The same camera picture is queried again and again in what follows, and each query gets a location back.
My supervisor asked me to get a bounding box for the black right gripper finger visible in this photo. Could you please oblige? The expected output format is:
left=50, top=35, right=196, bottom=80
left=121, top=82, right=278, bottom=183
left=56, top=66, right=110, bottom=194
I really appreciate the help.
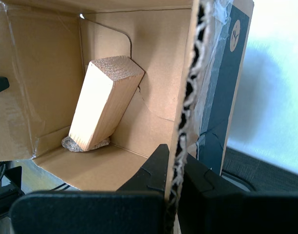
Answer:
left=10, top=143, right=169, bottom=234
left=178, top=155, right=298, bottom=234

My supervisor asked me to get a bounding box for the thin black base cable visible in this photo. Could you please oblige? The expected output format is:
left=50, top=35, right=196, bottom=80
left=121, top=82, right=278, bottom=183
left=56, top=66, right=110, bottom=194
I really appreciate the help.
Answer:
left=48, top=182, right=73, bottom=192

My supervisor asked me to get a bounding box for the pinkish granite rock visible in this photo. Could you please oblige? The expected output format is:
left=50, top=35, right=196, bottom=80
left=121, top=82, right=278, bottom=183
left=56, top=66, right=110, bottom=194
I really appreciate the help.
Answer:
left=61, top=136, right=110, bottom=153

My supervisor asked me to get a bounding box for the light wooden block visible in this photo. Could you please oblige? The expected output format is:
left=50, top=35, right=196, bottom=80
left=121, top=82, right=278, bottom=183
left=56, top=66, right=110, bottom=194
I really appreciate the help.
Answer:
left=68, top=55, right=145, bottom=152

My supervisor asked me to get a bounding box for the dark grey textured panel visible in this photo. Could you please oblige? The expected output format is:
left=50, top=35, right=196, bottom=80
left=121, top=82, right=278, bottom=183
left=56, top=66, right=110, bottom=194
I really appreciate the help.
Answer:
left=221, top=147, right=298, bottom=193

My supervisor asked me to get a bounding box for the brown cardboard box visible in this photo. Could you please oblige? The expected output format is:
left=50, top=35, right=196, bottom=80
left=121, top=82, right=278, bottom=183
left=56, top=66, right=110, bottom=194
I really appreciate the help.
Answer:
left=0, top=0, right=254, bottom=234

